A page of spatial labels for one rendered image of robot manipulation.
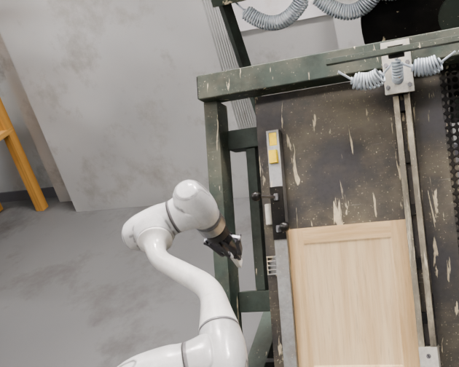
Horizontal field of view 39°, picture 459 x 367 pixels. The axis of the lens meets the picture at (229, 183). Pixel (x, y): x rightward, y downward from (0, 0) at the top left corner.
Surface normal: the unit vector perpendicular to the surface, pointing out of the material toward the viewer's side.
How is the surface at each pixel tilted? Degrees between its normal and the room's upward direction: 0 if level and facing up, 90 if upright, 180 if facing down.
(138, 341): 0
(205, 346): 16
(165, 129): 90
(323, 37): 90
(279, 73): 55
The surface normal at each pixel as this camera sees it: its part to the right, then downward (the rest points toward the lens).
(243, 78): -0.37, -0.10
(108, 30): -0.30, 0.48
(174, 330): -0.26, -0.87
